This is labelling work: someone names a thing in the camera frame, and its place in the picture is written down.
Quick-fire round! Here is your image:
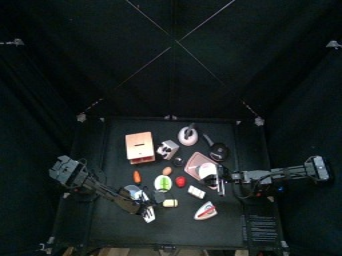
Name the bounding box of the pale yellow toy roll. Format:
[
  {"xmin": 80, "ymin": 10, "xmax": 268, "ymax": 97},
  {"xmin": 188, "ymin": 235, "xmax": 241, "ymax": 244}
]
[{"xmin": 161, "ymin": 198, "xmax": 180, "ymax": 208}]

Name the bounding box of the dark sushi roll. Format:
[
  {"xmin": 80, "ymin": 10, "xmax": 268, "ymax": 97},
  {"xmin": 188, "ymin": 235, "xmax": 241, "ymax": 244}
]
[{"xmin": 152, "ymin": 191, "xmax": 167, "ymax": 204}]

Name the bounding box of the pink toy cutting board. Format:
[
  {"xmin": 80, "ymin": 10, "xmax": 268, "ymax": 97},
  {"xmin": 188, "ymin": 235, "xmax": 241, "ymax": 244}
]
[{"xmin": 183, "ymin": 151, "xmax": 216, "ymax": 181}]

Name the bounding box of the black toy frying pan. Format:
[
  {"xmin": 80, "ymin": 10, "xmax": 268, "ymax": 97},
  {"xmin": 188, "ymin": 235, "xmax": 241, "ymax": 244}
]
[{"xmin": 201, "ymin": 133, "xmax": 231, "ymax": 163}]

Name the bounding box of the green sushi roll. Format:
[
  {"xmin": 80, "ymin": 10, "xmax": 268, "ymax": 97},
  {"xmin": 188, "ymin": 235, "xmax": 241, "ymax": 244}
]
[{"xmin": 153, "ymin": 174, "xmax": 173, "ymax": 193}]

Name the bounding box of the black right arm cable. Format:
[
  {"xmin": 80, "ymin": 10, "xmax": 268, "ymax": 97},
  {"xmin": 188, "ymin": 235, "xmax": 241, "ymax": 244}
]
[{"xmin": 229, "ymin": 173, "xmax": 273, "ymax": 202}]

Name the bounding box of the white rectangular toy block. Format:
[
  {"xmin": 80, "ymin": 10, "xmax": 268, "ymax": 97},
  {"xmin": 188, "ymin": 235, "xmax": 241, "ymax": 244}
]
[{"xmin": 187, "ymin": 185, "xmax": 207, "ymax": 200}]

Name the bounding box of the white red toy iron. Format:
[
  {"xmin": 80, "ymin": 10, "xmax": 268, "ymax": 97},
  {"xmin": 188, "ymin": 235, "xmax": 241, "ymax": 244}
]
[{"xmin": 192, "ymin": 200, "xmax": 219, "ymax": 222}]

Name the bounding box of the small grey toy appliance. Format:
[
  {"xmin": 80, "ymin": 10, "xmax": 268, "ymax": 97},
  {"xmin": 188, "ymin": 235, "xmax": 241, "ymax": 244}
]
[{"xmin": 155, "ymin": 139, "xmax": 180, "ymax": 161}]

